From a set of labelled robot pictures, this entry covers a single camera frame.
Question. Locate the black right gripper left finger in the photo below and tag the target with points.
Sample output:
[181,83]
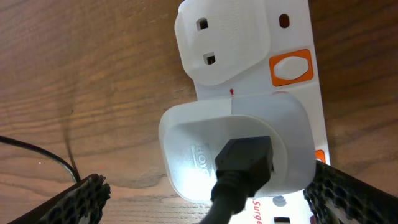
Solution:
[80,203]

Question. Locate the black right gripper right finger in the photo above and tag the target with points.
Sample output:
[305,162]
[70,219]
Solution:
[336,197]

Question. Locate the white power strip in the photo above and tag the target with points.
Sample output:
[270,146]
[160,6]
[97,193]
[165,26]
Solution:
[255,73]

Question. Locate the white USB wall charger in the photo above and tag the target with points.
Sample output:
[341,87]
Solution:
[266,139]

